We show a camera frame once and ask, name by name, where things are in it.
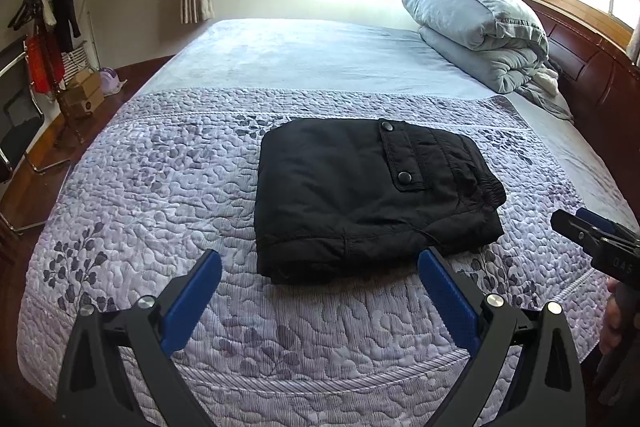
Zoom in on person's right hand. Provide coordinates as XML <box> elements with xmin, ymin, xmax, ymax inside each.
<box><xmin>597</xmin><ymin>280</ymin><xmax>624</xmax><ymax>356</ymax></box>

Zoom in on bed with pale blue sheet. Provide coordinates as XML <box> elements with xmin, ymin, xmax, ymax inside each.
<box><xmin>116</xmin><ymin>18</ymin><xmax>640</xmax><ymax>228</ymax></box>

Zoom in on dark wooden headboard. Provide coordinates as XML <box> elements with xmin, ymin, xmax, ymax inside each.
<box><xmin>515</xmin><ymin>0</ymin><xmax>640</xmax><ymax>219</ymax></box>

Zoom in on small cardboard box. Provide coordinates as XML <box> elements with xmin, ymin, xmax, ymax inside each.
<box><xmin>69</xmin><ymin>71</ymin><xmax>102</xmax><ymax>92</ymax></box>

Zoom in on dark hanging garment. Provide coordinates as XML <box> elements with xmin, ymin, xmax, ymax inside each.
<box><xmin>42</xmin><ymin>0</ymin><xmax>82</xmax><ymax>54</ymax></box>

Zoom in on red garment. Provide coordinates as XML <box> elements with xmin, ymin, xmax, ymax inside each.
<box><xmin>25</xmin><ymin>31</ymin><xmax>67</xmax><ymax>96</ymax></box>

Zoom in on grey crumpled garment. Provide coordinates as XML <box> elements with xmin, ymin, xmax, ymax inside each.
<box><xmin>515</xmin><ymin>59</ymin><xmax>576</xmax><ymax>124</ymax></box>

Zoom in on large cardboard box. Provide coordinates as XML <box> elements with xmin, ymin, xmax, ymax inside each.
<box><xmin>62</xmin><ymin>86</ymin><xmax>107</xmax><ymax>118</ymax></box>

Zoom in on wooden coat rack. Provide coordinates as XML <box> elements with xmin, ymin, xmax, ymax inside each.
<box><xmin>7</xmin><ymin>0</ymin><xmax>87</xmax><ymax>144</ymax></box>

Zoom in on purple floral quilted bedspread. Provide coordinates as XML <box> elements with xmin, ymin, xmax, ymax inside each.
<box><xmin>16</xmin><ymin>86</ymin><xmax>640</xmax><ymax>427</ymax></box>

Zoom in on black mesh office chair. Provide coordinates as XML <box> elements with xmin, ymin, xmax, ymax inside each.
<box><xmin>0</xmin><ymin>34</ymin><xmax>72</xmax><ymax>235</ymax></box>

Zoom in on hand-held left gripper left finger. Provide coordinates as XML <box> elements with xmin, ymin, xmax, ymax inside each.
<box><xmin>57</xmin><ymin>249</ymin><xmax>223</xmax><ymax>427</ymax></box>

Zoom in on white power cord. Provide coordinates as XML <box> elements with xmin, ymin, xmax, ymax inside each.
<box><xmin>80</xmin><ymin>0</ymin><xmax>99</xmax><ymax>74</ymax></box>

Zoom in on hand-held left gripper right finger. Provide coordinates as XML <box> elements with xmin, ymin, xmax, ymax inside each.
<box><xmin>417</xmin><ymin>246</ymin><xmax>586</xmax><ymax>427</ymax></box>

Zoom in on pale purple plastic pot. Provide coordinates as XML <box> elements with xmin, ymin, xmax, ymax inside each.
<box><xmin>99</xmin><ymin>67</ymin><xmax>127</xmax><ymax>96</ymax></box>

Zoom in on folded pale blue duvet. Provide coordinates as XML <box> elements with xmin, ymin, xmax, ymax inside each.
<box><xmin>402</xmin><ymin>0</ymin><xmax>551</xmax><ymax>96</ymax></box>

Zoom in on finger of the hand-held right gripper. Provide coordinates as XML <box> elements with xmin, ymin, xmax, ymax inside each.
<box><xmin>550</xmin><ymin>209</ymin><xmax>609</xmax><ymax>259</ymax></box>
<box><xmin>574</xmin><ymin>206</ymin><xmax>640</xmax><ymax>244</ymax></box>

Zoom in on white radiator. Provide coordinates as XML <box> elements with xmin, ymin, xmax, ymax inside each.
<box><xmin>62</xmin><ymin>46</ymin><xmax>95</xmax><ymax>78</ymax></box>

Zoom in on black pants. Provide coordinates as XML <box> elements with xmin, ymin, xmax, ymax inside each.
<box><xmin>254</xmin><ymin>117</ymin><xmax>507</xmax><ymax>287</ymax></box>

